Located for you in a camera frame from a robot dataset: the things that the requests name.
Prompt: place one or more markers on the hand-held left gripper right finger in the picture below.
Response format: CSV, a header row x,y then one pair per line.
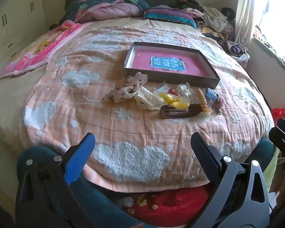
x,y
204,156

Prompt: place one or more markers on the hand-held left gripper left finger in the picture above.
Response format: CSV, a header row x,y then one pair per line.
x,y
79,156

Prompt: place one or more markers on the brown oval hair clip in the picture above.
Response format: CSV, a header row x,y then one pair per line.
x,y
194,109

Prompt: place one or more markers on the yellow hair clip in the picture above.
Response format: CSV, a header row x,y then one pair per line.
x,y
180,105

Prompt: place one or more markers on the clear bag with yellow jewelry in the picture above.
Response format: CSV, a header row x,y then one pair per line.
x,y
167,97

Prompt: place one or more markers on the sheer pink bow hair clip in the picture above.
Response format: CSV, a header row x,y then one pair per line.
x,y
125,92

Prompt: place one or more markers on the cream claw hair clip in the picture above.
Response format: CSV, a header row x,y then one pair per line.
x,y
147,97

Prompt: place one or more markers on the grey box tray pink inside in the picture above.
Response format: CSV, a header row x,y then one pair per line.
x,y
142,59

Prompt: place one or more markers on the red bag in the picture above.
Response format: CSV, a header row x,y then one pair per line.
x,y
280,114

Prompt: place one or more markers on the person's right leg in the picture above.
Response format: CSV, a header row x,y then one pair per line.
x,y
263,152

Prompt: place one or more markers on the person's leg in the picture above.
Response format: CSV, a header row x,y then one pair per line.
x,y
263,152
104,201

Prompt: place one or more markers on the peach cloud pattern blanket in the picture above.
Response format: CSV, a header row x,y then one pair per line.
x,y
85,123

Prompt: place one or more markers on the person's left leg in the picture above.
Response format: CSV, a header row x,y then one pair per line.
x,y
104,201

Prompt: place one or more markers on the red floral cloth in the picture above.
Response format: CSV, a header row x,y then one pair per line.
x,y
175,201

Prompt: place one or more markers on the red ladybug hair clip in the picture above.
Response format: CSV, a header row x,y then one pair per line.
x,y
218,103

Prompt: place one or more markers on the white flower hair accessory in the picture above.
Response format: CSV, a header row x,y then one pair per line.
x,y
184,90

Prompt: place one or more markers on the clear packet with red bead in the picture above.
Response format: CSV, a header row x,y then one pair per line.
x,y
173,91

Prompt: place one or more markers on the beige bed sheet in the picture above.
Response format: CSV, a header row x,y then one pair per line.
x,y
9,104

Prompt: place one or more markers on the basket with purple cloth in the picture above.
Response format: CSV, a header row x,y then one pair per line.
x,y
236,49

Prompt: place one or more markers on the window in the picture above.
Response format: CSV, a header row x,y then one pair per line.
x,y
277,16

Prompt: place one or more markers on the pink cartoon blanket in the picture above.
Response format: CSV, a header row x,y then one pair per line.
x,y
33,54

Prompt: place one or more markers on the cream curtain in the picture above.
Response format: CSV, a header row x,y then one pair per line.
x,y
247,9

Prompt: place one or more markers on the pile of clothes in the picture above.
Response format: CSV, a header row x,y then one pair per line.
x,y
211,16

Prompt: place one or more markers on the cream wardrobe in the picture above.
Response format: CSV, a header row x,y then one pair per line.
x,y
14,28

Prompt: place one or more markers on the striped purple teal pillow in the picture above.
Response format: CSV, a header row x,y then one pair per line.
x,y
168,15

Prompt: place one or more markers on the pink and navy floral quilt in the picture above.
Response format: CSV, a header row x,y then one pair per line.
x,y
109,9

